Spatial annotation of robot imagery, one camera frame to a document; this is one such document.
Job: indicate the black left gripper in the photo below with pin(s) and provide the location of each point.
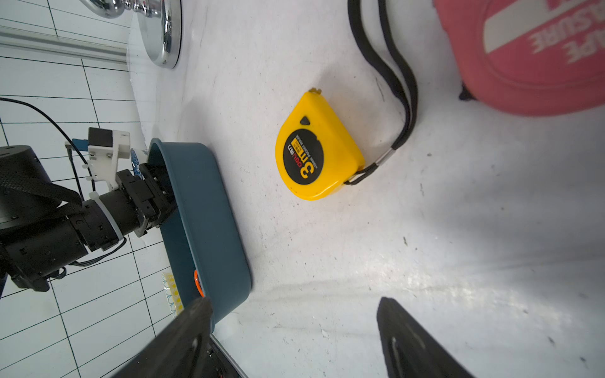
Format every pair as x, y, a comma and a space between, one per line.
139, 204

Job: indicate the dark teal storage box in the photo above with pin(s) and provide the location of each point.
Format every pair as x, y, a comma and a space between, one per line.
202, 234

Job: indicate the chrome glass holder stand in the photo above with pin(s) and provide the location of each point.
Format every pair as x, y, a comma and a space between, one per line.
160, 23

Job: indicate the pink tape measure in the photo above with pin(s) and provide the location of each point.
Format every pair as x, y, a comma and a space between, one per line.
532, 58

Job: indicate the yellow 3m tape measure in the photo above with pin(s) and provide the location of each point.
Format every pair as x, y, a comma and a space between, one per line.
315, 153

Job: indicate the blue floral ceramic bowl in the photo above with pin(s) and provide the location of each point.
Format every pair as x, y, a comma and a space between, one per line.
138, 158

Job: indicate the orange black tape measure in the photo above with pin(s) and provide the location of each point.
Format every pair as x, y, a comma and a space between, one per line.
198, 284

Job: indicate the yellow patterned cup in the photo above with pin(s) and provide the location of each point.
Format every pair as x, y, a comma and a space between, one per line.
172, 293

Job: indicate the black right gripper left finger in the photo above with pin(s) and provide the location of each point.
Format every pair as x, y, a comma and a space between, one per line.
180, 350

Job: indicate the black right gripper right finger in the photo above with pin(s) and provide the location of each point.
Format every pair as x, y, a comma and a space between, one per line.
408, 349

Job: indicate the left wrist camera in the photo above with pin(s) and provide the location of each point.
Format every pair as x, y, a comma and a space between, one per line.
105, 148

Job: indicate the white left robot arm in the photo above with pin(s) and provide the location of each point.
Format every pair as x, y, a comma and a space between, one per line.
46, 227

